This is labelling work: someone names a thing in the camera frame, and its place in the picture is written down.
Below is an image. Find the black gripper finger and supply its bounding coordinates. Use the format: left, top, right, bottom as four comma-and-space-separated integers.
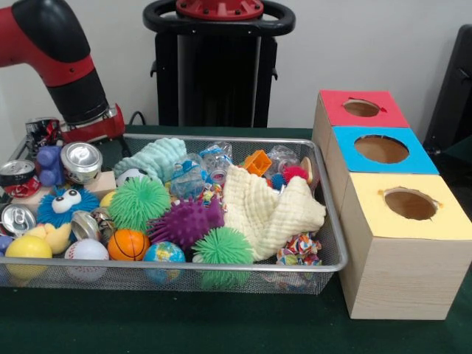
118, 135, 134, 158

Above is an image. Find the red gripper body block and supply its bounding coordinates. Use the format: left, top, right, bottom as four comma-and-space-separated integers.
60, 105, 127, 145

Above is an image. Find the green spiky ball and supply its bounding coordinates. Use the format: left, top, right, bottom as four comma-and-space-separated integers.
109, 177, 172, 233
192, 227, 254, 289

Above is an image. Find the cream muslin cloth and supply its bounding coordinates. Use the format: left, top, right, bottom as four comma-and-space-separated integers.
223, 166, 327, 261

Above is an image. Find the shallow clear mesh bin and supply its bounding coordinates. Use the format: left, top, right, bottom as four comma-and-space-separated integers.
0, 133, 349, 296

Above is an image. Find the wooden box with three holes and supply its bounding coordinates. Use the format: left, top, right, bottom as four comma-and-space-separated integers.
312, 90, 472, 321

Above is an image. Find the mint green cloth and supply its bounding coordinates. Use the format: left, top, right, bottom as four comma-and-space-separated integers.
134, 139, 188, 182

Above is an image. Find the black soda can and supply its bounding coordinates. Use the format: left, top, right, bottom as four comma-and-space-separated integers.
26, 117, 61, 158

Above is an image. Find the blue fuzzy monster toy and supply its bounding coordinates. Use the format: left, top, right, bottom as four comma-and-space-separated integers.
37, 187, 100, 229

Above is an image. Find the red soda can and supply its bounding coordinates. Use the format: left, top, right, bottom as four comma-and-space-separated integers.
0, 160, 42, 199

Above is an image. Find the purple spiky ball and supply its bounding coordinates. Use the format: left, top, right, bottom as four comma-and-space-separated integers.
147, 198, 226, 249

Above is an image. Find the orange basketball toy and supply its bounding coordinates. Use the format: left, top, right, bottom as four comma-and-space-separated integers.
108, 229, 150, 262

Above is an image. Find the white baseball toy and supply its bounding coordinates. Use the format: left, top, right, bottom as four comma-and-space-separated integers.
64, 239, 110, 284

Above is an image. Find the blue globe ball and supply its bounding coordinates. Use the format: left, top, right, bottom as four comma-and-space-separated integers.
144, 242, 187, 285

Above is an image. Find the orange plastic toy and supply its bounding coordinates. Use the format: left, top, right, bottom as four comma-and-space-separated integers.
243, 150, 272, 177

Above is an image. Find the smooth yellow ball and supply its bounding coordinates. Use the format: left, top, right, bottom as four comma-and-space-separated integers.
5, 235, 53, 282

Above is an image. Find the black chair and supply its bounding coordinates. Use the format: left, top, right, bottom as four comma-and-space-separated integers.
424, 24, 472, 159

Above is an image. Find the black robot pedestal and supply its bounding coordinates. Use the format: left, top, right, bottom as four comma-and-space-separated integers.
144, 0, 296, 128

